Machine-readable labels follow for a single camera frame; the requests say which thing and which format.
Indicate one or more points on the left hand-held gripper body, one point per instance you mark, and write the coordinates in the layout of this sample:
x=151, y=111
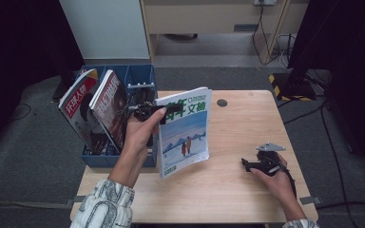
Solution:
x=145, y=101

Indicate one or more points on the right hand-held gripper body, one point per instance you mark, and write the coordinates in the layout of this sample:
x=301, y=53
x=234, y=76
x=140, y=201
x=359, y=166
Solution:
x=267, y=163

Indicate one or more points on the blue plastic file rack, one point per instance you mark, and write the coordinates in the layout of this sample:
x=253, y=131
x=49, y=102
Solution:
x=139, y=74

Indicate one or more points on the snowy landscape cover magazine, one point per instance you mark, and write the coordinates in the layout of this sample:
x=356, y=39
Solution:
x=185, y=136

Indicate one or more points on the reddish brown cover magazine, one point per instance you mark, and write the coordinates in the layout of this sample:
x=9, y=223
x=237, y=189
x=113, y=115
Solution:
x=111, y=107

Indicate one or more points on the portrait cover magazine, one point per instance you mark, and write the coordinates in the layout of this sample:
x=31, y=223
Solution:
x=76, y=101

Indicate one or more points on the person's right hand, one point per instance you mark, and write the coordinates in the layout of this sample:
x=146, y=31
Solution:
x=280, y=183

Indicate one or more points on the person's left hand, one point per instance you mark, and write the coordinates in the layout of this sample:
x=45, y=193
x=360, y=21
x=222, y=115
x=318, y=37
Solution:
x=138, y=136

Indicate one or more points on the grey round table grommet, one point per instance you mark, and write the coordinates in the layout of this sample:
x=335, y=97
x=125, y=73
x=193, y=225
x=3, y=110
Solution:
x=221, y=103

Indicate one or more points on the grey tape piece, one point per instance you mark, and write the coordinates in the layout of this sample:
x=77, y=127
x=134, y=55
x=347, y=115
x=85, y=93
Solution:
x=310, y=200
x=80, y=199

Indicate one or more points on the white cabinet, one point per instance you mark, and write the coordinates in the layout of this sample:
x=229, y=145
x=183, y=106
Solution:
x=107, y=28

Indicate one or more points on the beige wooden desk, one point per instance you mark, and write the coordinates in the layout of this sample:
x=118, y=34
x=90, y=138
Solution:
x=202, y=19

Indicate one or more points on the dark curtain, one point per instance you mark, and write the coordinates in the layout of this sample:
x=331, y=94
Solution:
x=355, y=63
x=19, y=47

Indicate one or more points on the white power strip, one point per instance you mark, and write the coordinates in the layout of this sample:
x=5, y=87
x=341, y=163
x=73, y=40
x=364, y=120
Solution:
x=264, y=2

